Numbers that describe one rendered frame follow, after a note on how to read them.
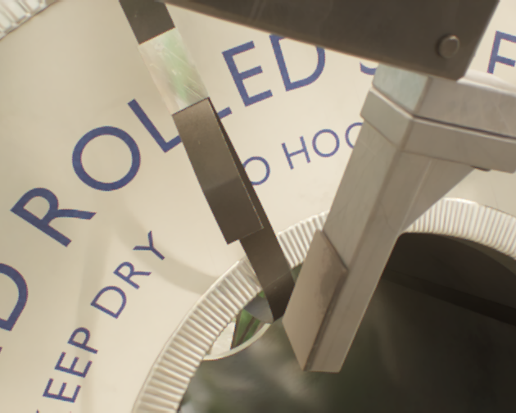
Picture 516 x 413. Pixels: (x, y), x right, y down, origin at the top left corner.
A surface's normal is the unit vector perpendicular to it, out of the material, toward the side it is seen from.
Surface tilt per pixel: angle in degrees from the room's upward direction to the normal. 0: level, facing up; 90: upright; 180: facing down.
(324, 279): 93
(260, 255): 109
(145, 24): 85
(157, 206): 90
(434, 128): 115
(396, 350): 95
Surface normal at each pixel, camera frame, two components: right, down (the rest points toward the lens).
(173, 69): 0.04, 0.11
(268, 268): 0.47, 0.49
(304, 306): -0.93, -0.14
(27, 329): 0.26, 0.04
